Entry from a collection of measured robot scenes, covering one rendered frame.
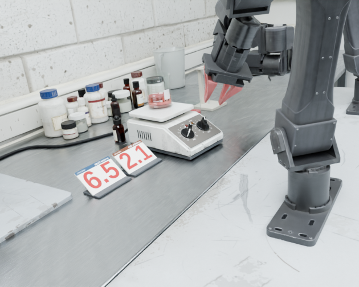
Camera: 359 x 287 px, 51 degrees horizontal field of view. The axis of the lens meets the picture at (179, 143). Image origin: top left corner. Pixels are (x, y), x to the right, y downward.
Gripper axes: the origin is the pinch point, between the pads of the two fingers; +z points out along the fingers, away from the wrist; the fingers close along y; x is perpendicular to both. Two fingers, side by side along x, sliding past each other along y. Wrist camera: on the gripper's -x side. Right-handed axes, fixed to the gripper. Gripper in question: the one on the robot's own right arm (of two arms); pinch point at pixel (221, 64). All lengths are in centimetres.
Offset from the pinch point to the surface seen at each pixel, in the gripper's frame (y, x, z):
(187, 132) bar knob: 34.9, 8.2, -12.9
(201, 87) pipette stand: 0.2, 7.8, 8.2
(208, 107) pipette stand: 3.3, 13.0, 3.7
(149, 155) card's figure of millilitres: 40.9, 12.3, -6.1
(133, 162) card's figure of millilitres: 45.9, 12.1, -6.1
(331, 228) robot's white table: 47, 14, -48
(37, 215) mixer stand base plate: 69, 13, -6
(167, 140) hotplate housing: 37.1, 9.8, -8.7
